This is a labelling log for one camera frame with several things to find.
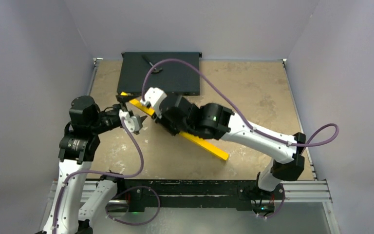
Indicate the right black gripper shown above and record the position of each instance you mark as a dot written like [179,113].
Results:
[163,121]

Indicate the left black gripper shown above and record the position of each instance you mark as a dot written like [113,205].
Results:
[122,99]

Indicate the yellow wooden picture frame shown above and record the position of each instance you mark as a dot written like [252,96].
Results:
[202,143]

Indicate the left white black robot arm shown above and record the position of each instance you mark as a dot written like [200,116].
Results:
[82,194]

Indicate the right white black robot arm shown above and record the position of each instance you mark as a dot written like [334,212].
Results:
[213,121]

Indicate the black flat box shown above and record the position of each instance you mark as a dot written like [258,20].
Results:
[174,78]

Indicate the small black hammer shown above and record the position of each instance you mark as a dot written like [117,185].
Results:
[147,60]

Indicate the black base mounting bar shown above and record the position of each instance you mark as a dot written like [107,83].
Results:
[242,195]

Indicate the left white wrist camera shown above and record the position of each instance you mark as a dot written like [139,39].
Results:
[131,122]

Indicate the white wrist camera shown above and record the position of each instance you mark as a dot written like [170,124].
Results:
[152,100]
[131,122]

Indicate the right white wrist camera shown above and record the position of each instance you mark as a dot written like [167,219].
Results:
[152,100]

